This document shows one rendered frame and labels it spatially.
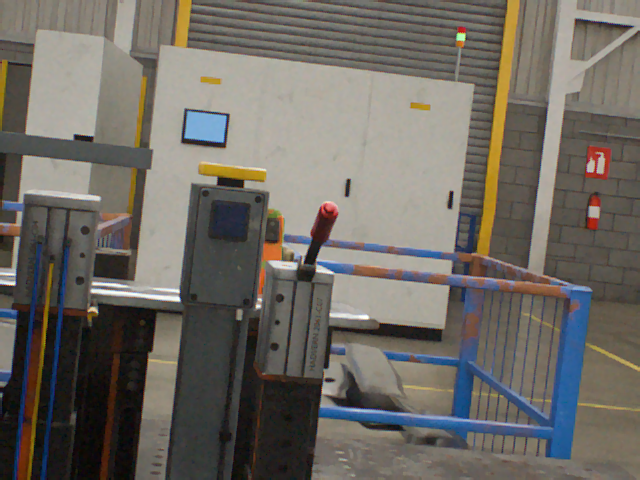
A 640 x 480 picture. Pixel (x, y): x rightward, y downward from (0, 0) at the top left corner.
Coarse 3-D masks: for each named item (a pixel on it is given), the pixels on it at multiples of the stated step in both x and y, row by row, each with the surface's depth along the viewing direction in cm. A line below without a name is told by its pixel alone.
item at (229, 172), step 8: (200, 168) 113; (208, 168) 111; (216, 168) 111; (224, 168) 111; (232, 168) 111; (240, 168) 111; (248, 168) 112; (256, 168) 112; (216, 176) 111; (224, 176) 111; (232, 176) 111; (240, 176) 111; (248, 176) 112; (256, 176) 112; (264, 176) 112; (216, 184) 114; (224, 184) 113; (232, 184) 113; (240, 184) 114
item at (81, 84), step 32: (64, 64) 898; (96, 64) 898; (128, 64) 1039; (32, 96) 898; (64, 96) 899; (96, 96) 900; (128, 96) 1062; (32, 128) 900; (64, 128) 900; (96, 128) 908; (128, 128) 1086; (32, 160) 901; (64, 160) 902; (96, 192) 943; (128, 192) 1138
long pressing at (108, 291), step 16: (0, 272) 146; (0, 288) 135; (96, 288) 138; (112, 288) 143; (128, 288) 146; (144, 288) 147; (160, 288) 149; (176, 288) 152; (112, 304) 137; (128, 304) 138; (144, 304) 138; (160, 304) 138; (176, 304) 138; (336, 304) 155; (336, 320) 141; (352, 320) 142; (368, 320) 143
